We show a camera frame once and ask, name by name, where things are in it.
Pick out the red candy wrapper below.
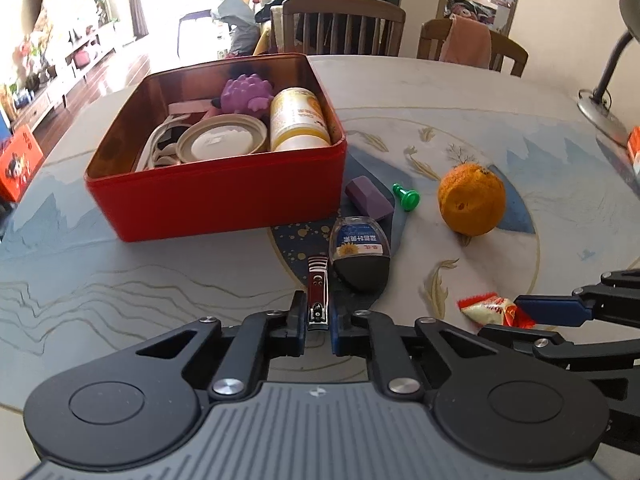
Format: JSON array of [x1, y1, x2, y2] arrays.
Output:
[[457, 292, 536, 330]]

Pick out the red nail clipper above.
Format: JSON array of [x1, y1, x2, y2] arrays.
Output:
[[307, 256, 330, 330]]

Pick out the black floss container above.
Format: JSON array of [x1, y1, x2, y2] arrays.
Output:
[[329, 216, 390, 295]]

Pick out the orange fruit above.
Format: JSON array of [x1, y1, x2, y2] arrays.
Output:
[[437, 162, 506, 237]]

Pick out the purple eraser block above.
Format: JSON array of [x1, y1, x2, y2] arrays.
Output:
[[345, 176, 394, 221]]

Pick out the green push pin piece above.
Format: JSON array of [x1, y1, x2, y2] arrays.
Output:
[[392, 183, 421, 211]]

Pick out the clear tape roll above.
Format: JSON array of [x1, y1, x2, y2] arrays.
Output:
[[176, 114, 268, 164]]

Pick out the white yellow vitamin bottle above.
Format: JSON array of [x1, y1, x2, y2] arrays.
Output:
[[270, 87, 331, 152]]

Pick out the white frame sunglasses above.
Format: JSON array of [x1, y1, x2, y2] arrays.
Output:
[[134, 115, 190, 172]]

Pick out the purple spiky toy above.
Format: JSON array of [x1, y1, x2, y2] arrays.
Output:
[[210, 74, 273, 118]]

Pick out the pink highlighter tube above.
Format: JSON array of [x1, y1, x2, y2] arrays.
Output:
[[168, 100, 213, 115]]

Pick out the red metal tin box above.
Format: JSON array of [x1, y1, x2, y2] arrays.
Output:
[[85, 53, 347, 242]]

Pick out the grey desk lamp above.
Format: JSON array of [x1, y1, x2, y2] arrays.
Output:
[[577, 0, 640, 148]]

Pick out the wooden chair with towel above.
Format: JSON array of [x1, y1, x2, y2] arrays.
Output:
[[416, 18, 528, 77]]

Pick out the pink towel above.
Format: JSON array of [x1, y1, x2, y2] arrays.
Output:
[[439, 15, 491, 70]]

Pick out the light blue paper bag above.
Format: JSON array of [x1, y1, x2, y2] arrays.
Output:
[[212, 0, 260, 56]]

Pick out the orange gift box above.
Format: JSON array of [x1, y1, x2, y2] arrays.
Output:
[[0, 125, 44, 203]]

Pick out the dark wooden dining chair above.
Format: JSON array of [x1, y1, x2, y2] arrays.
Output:
[[270, 0, 406, 56]]

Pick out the low wooden tv console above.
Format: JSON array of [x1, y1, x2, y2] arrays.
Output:
[[10, 21, 122, 131]]

